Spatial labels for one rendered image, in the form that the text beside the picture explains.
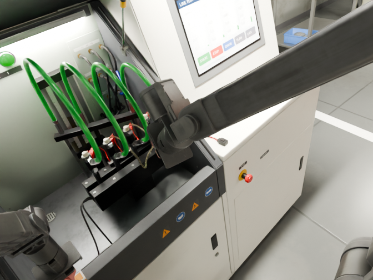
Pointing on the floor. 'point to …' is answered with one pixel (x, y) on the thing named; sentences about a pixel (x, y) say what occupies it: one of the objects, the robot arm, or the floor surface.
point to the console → (260, 153)
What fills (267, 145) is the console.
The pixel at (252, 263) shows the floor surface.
